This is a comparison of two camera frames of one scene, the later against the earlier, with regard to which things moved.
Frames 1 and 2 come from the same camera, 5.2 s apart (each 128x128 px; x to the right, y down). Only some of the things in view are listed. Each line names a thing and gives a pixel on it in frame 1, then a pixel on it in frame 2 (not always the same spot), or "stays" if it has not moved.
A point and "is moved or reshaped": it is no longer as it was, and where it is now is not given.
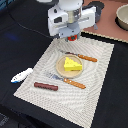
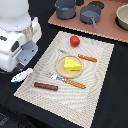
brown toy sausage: [46, 86] stays
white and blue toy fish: [21, 75] stays
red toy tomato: [72, 38] is moved or reshaped
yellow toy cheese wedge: [71, 65] stays
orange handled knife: [82, 56] stays
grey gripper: [70, 29] → [29, 50]
